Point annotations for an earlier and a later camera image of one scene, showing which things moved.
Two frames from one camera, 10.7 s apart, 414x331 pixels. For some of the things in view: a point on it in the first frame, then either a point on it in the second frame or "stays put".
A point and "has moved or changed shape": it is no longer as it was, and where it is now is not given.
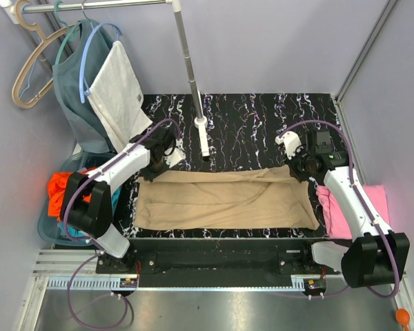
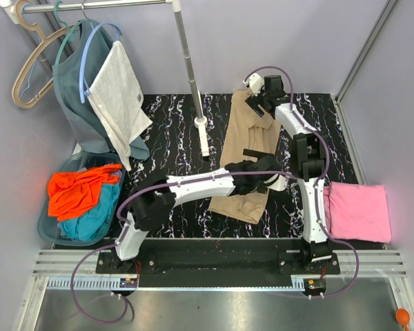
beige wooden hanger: [18, 85] stays put
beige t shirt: [271, 198] has moved or changed shape
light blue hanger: [84, 87] stays put
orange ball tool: [403, 318] stays put
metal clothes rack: [11, 9] stays put
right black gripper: [299, 177] to [252, 102]
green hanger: [70, 34] stays put
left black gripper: [148, 175] to [252, 154]
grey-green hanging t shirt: [79, 59] stays put
